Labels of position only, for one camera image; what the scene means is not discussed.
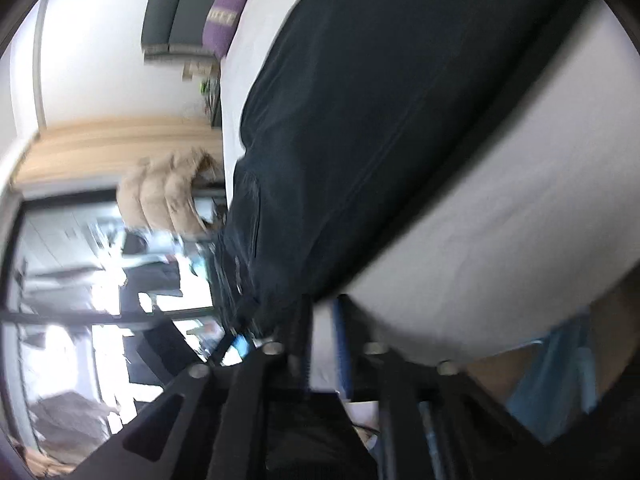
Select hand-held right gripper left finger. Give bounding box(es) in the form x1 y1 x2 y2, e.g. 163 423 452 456
75 299 315 480

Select light wooden cabinet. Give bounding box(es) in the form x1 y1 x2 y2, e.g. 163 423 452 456
12 117 224 192

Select bed with white sheet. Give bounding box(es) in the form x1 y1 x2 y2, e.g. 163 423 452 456
220 0 640 367

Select light blue cloth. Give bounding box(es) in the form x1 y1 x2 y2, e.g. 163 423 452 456
504 310 602 423

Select purple pillow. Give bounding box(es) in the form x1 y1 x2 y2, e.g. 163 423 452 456
202 0 254 59

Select dark navy pants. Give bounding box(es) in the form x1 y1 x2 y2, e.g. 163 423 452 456
214 0 597 343

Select black framed glass window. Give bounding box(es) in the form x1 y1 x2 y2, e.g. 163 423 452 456
0 191 223 411

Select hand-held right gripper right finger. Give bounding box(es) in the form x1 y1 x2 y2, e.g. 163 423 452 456
336 295 553 480

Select beige puffer jacket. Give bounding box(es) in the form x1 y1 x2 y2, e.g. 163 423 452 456
116 147 226 237

